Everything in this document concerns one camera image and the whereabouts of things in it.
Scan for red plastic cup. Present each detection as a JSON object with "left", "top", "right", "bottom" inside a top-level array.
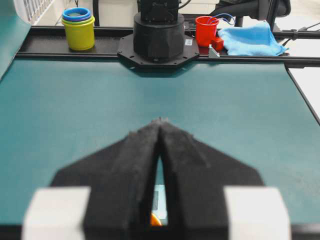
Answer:
[{"left": 195, "top": 16, "right": 220, "bottom": 47}]

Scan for black table edge strip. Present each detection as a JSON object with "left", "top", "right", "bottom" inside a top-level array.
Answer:
[{"left": 285, "top": 66, "right": 320, "bottom": 125}]

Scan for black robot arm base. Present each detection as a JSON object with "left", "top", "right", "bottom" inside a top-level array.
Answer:
[{"left": 117, "top": 0, "right": 200, "bottom": 68}]

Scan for small red block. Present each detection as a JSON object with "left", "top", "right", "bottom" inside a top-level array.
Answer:
[{"left": 211, "top": 36, "right": 224, "bottom": 51}]

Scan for blue cable in cup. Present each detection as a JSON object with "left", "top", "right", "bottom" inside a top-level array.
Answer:
[{"left": 209, "top": 13, "right": 236, "bottom": 26}]

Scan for grey metal corner bracket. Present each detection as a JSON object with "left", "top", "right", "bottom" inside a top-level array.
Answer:
[{"left": 208, "top": 44, "right": 220, "bottom": 59}]

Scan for orange plastic cup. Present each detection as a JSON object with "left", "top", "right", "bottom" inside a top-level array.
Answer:
[{"left": 150, "top": 212, "right": 162, "bottom": 227}]

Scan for black office chair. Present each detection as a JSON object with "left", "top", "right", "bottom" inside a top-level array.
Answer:
[{"left": 208, "top": 0, "right": 291, "bottom": 21}]

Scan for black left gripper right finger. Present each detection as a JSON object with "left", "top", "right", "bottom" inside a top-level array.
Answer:
[{"left": 158, "top": 122, "right": 264, "bottom": 240}]

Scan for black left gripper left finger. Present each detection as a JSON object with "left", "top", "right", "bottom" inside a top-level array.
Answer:
[{"left": 50, "top": 121, "right": 160, "bottom": 240}]

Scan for blue cloth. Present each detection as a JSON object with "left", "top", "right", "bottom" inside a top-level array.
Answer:
[{"left": 218, "top": 20, "right": 288, "bottom": 57}]

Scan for stacked green blue cups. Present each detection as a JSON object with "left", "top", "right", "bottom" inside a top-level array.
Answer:
[{"left": 61, "top": 7, "right": 95, "bottom": 51}]

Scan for black aluminium rail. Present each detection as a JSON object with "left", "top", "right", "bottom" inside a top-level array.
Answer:
[{"left": 14, "top": 26, "right": 320, "bottom": 71}]

